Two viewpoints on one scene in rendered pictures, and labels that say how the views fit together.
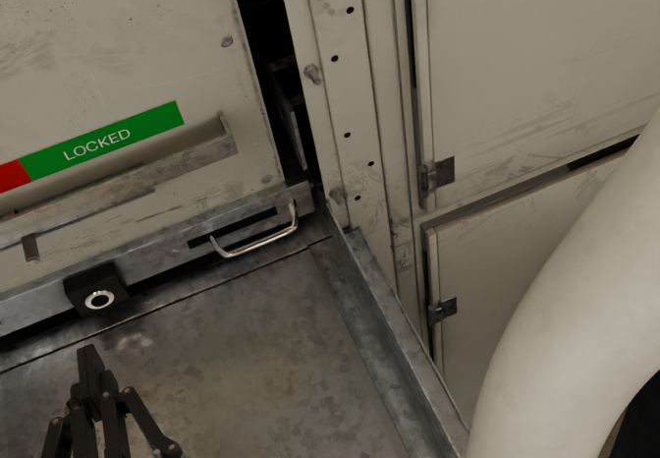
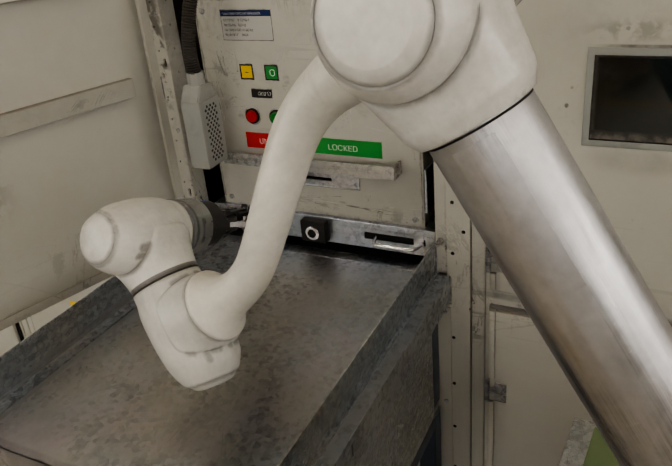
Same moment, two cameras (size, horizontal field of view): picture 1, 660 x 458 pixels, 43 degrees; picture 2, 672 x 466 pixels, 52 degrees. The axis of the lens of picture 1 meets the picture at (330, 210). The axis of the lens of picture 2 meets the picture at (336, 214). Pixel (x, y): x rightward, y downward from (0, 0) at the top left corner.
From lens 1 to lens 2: 77 cm
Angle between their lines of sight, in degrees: 41
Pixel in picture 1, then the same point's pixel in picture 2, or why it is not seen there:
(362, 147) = (459, 217)
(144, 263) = (341, 232)
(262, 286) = (382, 273)
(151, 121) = (368, 148)
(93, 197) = (325, 166)
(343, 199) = (445, 249)
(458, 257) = (509, 345)
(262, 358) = (350, 292)
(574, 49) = not seen: hidden behind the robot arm
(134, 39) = not seen: hidden behind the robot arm
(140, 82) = (369, 124)
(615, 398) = (294, 112)
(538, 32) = not seen: hidden behind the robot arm
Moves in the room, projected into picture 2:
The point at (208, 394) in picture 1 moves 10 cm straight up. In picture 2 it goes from (316, 290) to (311, 246)
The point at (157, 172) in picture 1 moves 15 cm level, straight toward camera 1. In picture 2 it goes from (355, 169) to (325, 200)
